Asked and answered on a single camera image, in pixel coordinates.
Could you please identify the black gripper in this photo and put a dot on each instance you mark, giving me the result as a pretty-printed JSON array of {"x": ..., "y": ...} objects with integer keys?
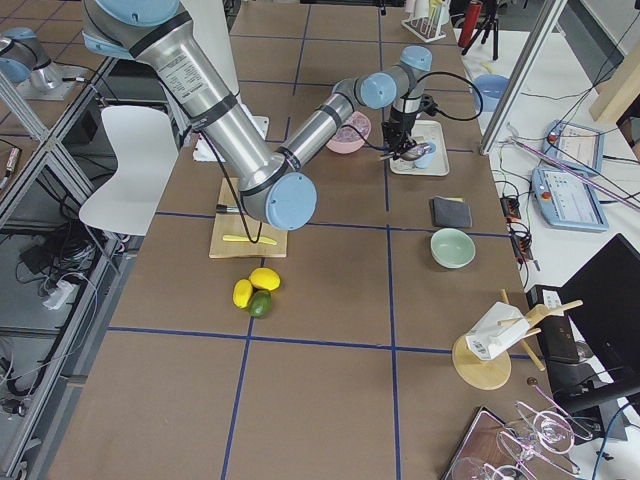
[{"x": 396, "y": 131}]

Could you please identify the pink bowl of ice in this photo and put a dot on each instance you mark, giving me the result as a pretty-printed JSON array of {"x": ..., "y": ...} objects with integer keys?
[{"x": 352, "y": 135}]

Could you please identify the metal ice scoop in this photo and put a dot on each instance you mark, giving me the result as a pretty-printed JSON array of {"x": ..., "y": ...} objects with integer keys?
[{"x": 410, "y": 155}]

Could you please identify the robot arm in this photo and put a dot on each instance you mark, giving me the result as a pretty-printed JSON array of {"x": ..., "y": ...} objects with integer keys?
[{"x": 271, "y": 185}]

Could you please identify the light blue cup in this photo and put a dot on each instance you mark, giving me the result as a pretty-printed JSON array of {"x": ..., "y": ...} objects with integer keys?
[{"x": 426, "y": 154}]

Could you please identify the cream serving tray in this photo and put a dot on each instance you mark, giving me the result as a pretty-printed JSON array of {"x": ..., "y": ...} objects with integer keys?
[{"x": 425, "y": 130}]

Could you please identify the dark grey folded cloth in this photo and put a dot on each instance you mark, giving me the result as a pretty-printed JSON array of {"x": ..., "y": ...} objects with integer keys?
[{"x": 450, "y": 213}]

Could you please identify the blue bowl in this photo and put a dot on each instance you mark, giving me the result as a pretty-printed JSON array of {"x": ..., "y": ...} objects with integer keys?
[{"x": 489, "y": 91}]

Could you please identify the green ceramic bowl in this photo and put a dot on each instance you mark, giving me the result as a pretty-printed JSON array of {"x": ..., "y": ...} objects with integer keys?
[{"x": 452, "y": 248}]

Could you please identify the black tripod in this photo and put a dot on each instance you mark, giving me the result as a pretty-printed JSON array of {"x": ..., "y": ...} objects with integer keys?
[{"x": 487, "y": 25}]

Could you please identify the near teach pendant tablet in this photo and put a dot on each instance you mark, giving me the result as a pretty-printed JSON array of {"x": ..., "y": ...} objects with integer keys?
[{"x": 566, "y": 202}]

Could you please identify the teach pendant tablet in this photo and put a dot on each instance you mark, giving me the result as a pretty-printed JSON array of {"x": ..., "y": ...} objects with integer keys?
[
  {"x": 566, "y": 202},
  {"x": 578, "y": 147}
]

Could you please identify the far teach pendant tablet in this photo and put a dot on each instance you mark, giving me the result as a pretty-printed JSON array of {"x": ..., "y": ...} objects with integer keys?
[{"x": 578, "y": 147}]

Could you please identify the yellow plastic knife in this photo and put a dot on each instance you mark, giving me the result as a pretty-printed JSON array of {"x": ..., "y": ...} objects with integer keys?
[{"x": 244, "y": 239}]

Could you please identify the wooden cutting board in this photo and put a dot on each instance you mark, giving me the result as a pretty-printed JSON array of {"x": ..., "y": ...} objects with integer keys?
[{"x": 232, "y": 224}]

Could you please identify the yellow lemon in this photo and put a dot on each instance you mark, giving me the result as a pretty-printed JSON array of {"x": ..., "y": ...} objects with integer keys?
[
  {"x": 264, "y": 278},
  {"x": 242, "y": 293}
]

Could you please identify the metal cylinder rod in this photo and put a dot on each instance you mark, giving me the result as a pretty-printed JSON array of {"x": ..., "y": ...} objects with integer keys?
[{"x": 227, "y": 209}]

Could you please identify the white carton on stand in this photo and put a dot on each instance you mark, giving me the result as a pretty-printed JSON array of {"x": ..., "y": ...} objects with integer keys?
[{"x": 497, "y": 330}]

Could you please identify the green lime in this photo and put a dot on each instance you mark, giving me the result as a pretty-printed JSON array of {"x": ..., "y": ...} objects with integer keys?
[{"x": 260, "y": 303}]

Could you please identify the wooden stand with base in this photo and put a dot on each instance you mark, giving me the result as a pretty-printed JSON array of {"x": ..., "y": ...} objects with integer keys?
[{"x": 493, "y": 374}]

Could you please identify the white chair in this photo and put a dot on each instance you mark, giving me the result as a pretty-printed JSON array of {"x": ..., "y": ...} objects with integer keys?
[{"x": 144, "y": 146}]

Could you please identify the black monitor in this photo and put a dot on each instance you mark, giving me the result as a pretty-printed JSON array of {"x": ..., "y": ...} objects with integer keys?
[{"x": 608, "y": 320}]

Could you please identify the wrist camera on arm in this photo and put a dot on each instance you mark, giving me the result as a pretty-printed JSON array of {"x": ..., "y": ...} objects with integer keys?
[{"x": 428, "y": 106}]

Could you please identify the white wire cup rack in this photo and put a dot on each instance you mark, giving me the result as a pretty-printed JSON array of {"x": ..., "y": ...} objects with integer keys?
[{"x": 426, "y": 18}]

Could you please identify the aluminium frame post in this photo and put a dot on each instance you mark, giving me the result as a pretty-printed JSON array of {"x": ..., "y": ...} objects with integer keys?
[{"x": 543, "y": 27}]

